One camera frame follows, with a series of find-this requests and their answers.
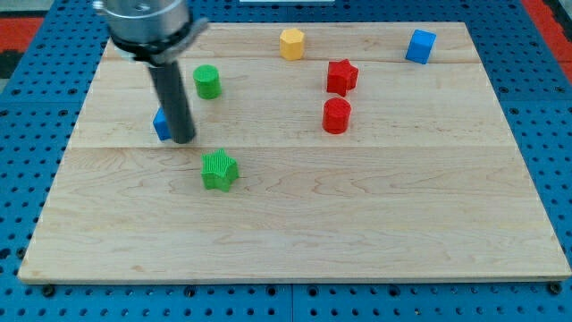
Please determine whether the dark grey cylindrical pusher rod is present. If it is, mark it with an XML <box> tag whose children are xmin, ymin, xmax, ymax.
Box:
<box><xmin>148</xmin><ymin>62</ymin><xmax>196</xmax><ymax>144</ymax></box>

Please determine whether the blue triangle block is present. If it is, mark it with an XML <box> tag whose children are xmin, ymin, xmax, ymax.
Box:
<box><xmin>153</xmin><ymin>107</ymin><xmax>171</xmax><ymax>140</ymax></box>

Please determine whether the green cylinder block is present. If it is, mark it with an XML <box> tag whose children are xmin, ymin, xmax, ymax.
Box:
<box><xmin>193</xmin><ymin>64</ymin><xmax>222</xmax><ymax>99</ymax></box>

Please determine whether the green star block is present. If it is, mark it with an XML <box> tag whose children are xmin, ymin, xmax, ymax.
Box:
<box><xmin>201</xmin><ymin>148</ymin><xmax>240</xmax><ymax>192</ymax></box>

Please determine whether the yellow hexagon block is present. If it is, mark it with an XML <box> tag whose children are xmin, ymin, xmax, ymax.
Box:
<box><xmin>280</xmin><ymin>28</ymin><xmax>305</xmax><ymax>61</ymax></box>

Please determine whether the red cylinder block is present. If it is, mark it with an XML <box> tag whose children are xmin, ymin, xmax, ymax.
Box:
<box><xmin>322</xmin><ymin>97</ymin><xmax>351</xmax><ymax>134</ymax></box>

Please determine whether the red star block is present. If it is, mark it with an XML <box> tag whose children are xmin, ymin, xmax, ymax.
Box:
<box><xmin>326</xmin><ymin>59</ymin><xmax>358</xmax><ymax>97</ymax></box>

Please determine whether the light wooden board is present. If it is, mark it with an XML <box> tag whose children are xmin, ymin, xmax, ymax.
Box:
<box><xmin>18</xmin><ymin>22</ymin><xmax>571</xmax><ymax>284</ymax></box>

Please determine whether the blue cube block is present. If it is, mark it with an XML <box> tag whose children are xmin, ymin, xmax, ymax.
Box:
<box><xmin>405</xmin><ymin>30</ymin><xmax>437</xmax><ymax>64</ymax></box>

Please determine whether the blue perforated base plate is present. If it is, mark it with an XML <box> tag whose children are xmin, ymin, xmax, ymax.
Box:
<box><xmin>0</xmin><ymin>0</ymin><xmax>572</xmax><ymax>322</ymax></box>

